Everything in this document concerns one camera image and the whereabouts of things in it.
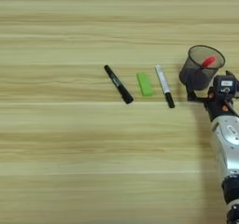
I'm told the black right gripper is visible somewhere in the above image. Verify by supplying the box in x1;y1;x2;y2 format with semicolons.
185;69;239;123

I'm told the black mesh pen cup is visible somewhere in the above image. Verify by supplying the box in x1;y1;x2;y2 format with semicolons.
178;44;226;91

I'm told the red marker pen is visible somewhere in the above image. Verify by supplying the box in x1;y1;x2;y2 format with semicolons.
201;55;218;69

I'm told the white marker black cap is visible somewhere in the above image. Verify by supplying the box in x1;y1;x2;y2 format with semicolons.
154;63;176;109

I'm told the black box white label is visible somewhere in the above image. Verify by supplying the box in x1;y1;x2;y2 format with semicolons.
212;75;239;95

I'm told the green eraser block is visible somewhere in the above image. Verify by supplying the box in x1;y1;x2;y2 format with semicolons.
135;71;155;98

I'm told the black marker pen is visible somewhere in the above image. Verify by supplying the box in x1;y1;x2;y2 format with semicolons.
104;64;134;105

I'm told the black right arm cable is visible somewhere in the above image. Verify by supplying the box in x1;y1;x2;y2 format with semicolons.
224;98;239;118

